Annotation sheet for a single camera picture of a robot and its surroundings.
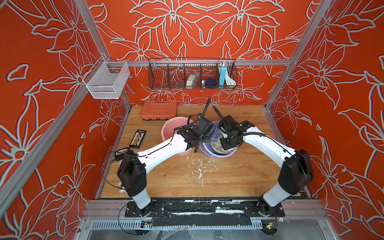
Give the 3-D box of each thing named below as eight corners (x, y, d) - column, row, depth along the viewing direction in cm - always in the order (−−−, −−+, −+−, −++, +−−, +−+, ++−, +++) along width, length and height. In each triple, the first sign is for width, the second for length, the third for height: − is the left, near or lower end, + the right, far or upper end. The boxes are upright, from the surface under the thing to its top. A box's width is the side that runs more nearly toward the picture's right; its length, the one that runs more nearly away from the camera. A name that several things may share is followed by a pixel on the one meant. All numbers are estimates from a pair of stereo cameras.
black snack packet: (129, 147, 98) (128, 146, 97) (138, 130, 107) (137, 129, 106) (138, 149, 98) (137, 147, 96) (146, 132, 106) (145, 130, 105)
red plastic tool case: (141, 121, 112) (139, 116, 108) (146, 105, 124) (144, 99, 119) (176, 121, 112) (175, 116, 108) (177, 104, 124) (176, 99, 119)
